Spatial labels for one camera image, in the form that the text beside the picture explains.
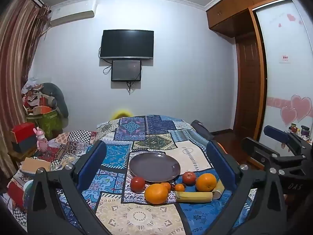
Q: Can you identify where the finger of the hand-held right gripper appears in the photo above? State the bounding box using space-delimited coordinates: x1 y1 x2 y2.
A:
242 137 281 169
264 125 313 157

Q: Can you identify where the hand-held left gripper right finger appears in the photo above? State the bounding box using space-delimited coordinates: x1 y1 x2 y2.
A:
183 139 286 235

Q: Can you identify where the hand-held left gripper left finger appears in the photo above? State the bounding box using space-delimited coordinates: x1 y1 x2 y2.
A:
28 139 115 235

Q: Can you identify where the large orange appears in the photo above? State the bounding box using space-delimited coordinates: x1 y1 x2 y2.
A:
196 173 218 192
145 183 169 205

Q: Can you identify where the corn cob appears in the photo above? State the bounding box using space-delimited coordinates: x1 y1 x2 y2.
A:
211 179 225 199
175 191 213 203

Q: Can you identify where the red tomato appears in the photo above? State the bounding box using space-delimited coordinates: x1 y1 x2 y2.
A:
182 171 197 186
130 176 146 193

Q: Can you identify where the dark brown plate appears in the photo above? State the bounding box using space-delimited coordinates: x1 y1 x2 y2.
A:
129 152 181 183

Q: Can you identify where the dark pillow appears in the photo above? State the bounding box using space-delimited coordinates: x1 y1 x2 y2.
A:
191 120 216 142

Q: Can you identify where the white heart-patterned sliding door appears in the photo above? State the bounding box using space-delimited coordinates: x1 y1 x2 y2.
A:
253 0 313 152

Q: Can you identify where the yellow round object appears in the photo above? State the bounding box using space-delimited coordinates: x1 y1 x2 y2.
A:
111 109 134 120

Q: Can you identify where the wooden door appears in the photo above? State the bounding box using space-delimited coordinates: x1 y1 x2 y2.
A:
233 33 267 140

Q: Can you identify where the pink rabbit toy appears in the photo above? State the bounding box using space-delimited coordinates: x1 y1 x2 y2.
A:
36 127 49 152

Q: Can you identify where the cardboard box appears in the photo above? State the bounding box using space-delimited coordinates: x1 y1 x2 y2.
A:
21 157 52 175

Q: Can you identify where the patchwork blanket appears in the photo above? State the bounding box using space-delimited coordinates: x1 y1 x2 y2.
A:
7 115 257 235

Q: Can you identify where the black box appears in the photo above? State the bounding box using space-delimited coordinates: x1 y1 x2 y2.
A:
12 136 39 153

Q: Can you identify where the grey plush toy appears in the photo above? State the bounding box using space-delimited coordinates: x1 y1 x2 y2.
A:
40 83 69 118

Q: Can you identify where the red box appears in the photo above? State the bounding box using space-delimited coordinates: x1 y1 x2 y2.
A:
12 122 37 143

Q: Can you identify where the pile of household clutter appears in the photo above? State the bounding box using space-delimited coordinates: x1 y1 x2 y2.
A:
22 77 57 115

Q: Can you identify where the wooden overhead cabinet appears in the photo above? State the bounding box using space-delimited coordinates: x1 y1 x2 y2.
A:
206 0 296 38

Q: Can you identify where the striped brown curtain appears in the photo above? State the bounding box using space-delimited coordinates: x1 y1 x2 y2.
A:
0 0 51 177

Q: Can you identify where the white air conditioner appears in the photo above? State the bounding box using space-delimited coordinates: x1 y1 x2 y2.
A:
49 10 94 26

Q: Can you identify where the small wall-mounted monitor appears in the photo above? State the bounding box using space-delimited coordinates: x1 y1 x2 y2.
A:
111 59 142 82

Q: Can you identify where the wall-mounted black television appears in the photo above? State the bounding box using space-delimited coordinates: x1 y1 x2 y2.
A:
101 30 154 60

